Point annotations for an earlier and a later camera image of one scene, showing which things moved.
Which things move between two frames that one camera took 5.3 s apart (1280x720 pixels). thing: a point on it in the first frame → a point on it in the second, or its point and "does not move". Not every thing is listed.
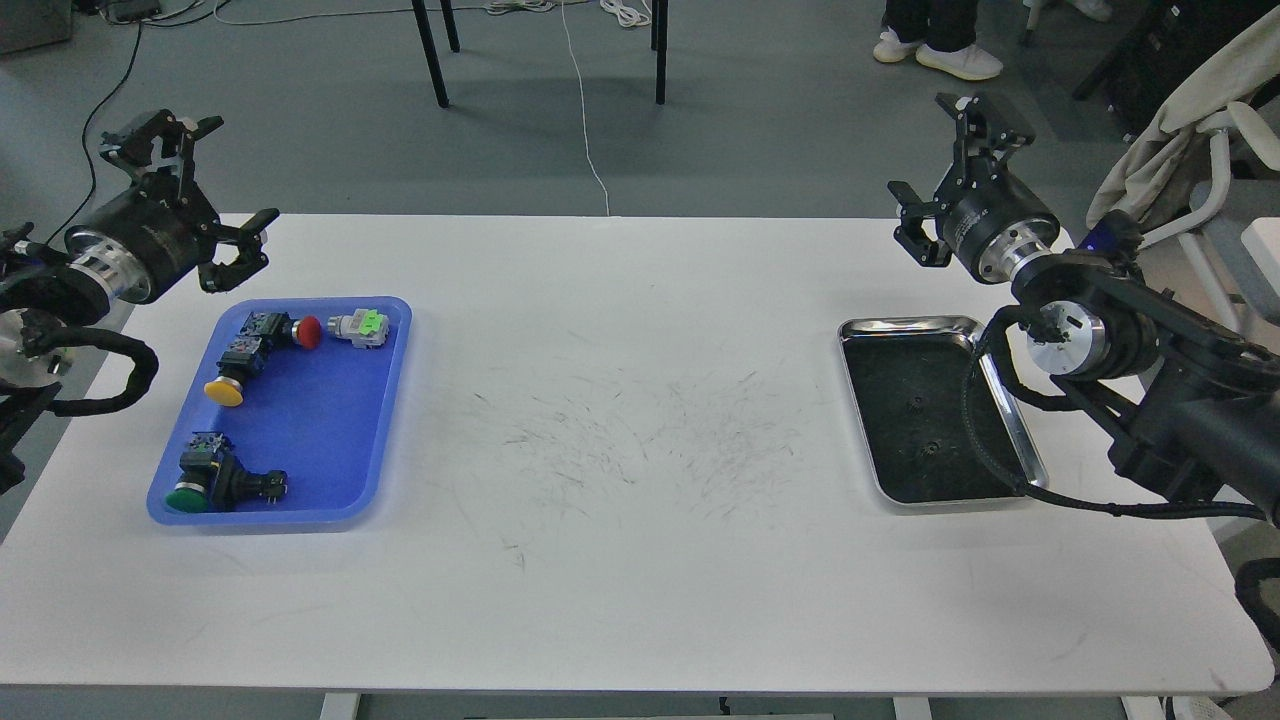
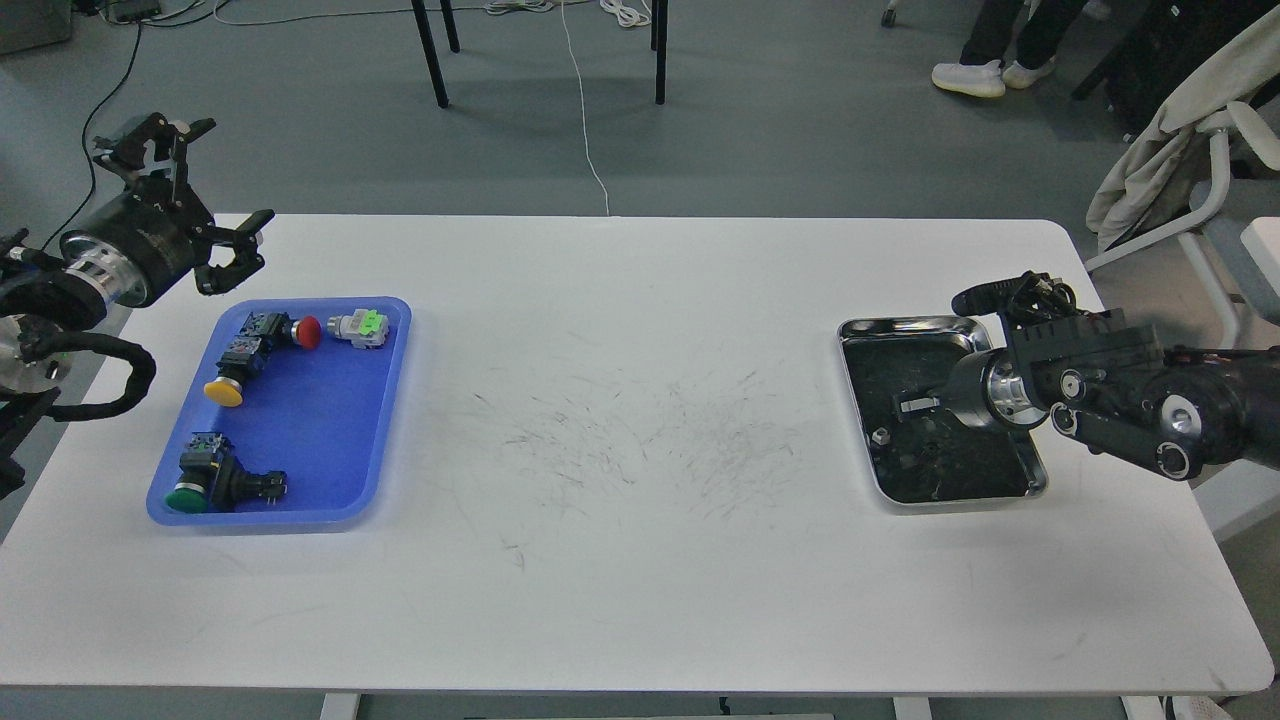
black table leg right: [659, 30] does not move
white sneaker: [971, 63] → [1016, 76]
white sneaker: [890, 49] → [981, 81]
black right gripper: [987, 218] → [964, 394]
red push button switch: [279, 328] does not move
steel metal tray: [906, 376] does not move
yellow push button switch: [242, 360] does not move
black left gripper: [159, 230] does not move
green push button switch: [213, 478] does not move
